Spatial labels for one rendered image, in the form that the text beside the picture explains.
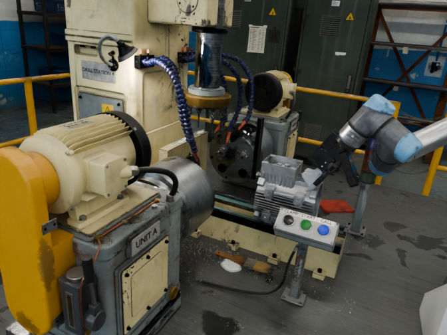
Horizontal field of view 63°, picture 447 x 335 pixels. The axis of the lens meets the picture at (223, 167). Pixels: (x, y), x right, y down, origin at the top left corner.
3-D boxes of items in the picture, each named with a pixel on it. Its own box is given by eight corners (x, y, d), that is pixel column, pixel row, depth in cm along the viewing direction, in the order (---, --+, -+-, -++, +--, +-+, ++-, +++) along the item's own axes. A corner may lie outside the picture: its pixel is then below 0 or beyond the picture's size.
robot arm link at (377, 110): (394, 111, 96) (370, 90, 99) (364, 141, 102) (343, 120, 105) (402, 111, 102) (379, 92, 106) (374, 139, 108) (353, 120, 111)
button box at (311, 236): (274, 234, 108) (272, 227, 104) (281, 214, 112) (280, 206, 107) (332, 252, 102) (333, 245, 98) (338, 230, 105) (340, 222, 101)
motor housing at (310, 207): (250, 225, 129) (255, 175, 122) (267, 204, 145) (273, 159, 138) (306, 242, 121) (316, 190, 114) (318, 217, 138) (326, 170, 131)
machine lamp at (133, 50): (84, 73, 115) (81, 30, 110) (109, 70, 124) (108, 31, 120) (130, 81, 108) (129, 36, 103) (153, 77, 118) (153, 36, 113)
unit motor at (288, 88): (236, 155, 188) (243, 70, 172) (259, 139, 215) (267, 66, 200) (284, 166, 178) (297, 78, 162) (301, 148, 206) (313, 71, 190)
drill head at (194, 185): (82, 261, 104) (76, 181, 95) (157, 209, 135) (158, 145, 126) (155, 292, 95) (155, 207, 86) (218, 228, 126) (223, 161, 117)
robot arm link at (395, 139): (414, 157, 105) (386, 131, 109) (430, 139, 95) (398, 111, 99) (394, 173, 104) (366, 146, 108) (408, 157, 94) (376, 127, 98)
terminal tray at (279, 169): (259, 181, 127) (261, 162, 124) (268, 171, 136) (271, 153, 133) (293, 189, 122) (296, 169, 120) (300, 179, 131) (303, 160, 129)
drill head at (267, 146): (197, 182, 161) (200, 127, 151) (235, 155, 195) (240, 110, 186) (251, 196, 151) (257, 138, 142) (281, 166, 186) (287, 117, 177)
